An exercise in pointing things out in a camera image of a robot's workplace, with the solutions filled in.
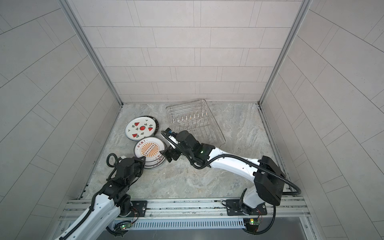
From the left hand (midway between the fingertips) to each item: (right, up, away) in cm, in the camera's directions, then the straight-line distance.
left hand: (151, 153), depth 83 cm
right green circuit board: (+53, -28, -15) cm, 61 cm away
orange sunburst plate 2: (0, 0, +1) cm, 1 cm away
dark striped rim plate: (-2, +16, +17) cm, 23 cm away
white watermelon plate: (-14, +13, +16) cm, 25 cm away
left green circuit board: (-5, -27, -19) cm, 33 cm away
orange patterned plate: (+5, -5, 0) cm, 7 cm away
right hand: (+10, +6, -10) cm, 16 cm away
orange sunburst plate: (-3, +6, +6) cm, 10 cm away
